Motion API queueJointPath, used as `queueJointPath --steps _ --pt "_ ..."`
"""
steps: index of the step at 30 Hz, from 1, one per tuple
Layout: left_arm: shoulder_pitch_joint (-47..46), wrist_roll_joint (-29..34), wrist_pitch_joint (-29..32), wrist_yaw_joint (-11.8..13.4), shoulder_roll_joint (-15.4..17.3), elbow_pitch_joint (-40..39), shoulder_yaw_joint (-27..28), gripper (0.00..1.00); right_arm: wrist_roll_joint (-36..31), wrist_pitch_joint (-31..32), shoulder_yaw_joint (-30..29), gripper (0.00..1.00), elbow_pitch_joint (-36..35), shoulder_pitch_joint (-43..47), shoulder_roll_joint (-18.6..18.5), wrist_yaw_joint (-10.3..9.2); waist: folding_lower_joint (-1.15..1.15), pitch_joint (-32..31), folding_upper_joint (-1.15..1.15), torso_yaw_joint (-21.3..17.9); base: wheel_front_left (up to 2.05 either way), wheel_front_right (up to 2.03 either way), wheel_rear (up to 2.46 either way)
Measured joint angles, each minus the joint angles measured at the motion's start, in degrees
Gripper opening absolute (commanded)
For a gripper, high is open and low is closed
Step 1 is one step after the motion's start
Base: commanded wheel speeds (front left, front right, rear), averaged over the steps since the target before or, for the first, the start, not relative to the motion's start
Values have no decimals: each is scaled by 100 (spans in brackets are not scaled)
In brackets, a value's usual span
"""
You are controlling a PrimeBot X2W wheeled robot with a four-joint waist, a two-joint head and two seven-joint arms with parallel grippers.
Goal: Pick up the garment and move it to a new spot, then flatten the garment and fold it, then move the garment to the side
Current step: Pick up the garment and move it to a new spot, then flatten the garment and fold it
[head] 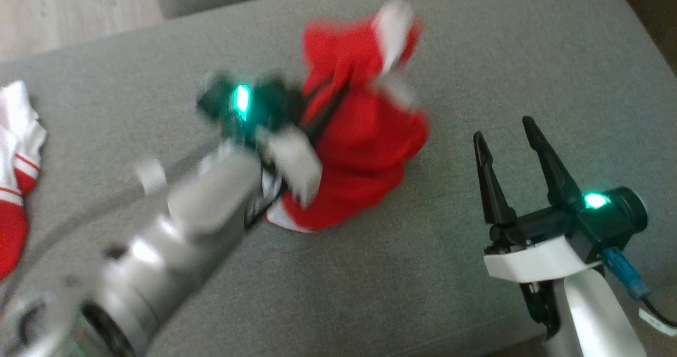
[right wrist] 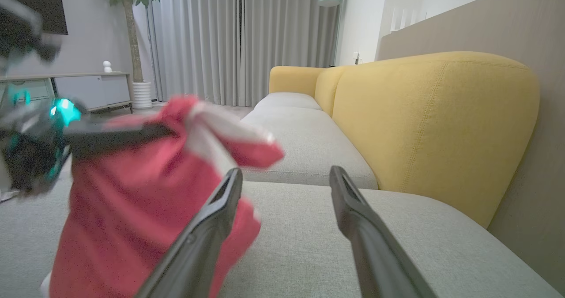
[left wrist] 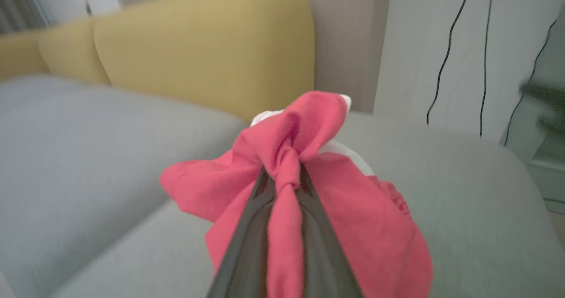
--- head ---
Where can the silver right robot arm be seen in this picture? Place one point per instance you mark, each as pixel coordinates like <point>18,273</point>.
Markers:
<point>592,320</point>

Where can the red and white sports garment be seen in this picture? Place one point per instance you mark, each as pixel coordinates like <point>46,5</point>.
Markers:
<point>365,145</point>

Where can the white and red striped garment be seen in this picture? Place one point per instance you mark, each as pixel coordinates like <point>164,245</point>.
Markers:
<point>16,135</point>

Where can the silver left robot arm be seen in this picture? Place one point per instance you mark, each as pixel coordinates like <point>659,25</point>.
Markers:
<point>158,251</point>

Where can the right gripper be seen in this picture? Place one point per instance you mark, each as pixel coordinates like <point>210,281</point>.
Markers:
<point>529,262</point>

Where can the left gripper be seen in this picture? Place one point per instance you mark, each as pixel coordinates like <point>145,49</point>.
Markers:
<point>296,161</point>

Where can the dark left wrist camera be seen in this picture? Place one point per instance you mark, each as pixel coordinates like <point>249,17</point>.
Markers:
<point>264,103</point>

